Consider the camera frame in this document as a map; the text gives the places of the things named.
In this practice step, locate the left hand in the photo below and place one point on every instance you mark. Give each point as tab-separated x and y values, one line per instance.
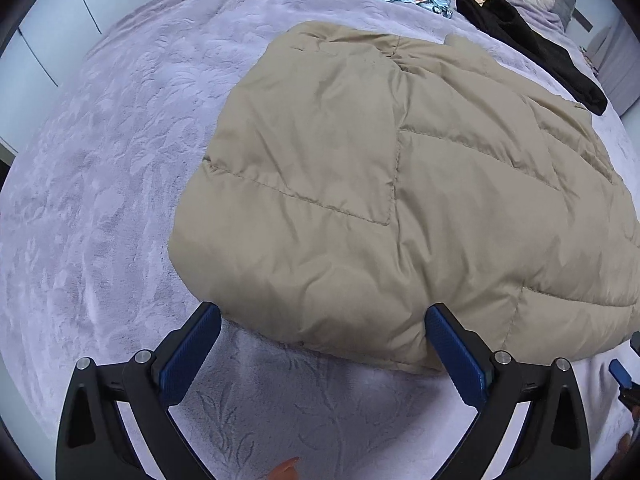
285	471

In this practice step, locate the beige puffer jacket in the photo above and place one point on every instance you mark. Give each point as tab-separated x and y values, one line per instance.
354	179

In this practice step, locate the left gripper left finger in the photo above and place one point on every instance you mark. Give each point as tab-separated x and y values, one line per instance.
156	380

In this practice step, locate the black garment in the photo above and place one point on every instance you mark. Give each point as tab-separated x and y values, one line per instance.
500	20

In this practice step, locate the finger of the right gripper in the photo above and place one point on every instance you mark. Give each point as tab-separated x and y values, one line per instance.
620	374

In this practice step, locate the lilac plush bed blanket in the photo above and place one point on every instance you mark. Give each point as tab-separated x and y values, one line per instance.
86	214

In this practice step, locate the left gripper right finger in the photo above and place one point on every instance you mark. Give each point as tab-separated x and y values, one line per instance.
492	388

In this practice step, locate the right hand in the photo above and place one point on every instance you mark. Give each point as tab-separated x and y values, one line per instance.
624	444

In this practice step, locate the white wardrobe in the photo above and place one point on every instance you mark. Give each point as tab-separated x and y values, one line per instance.
45	49

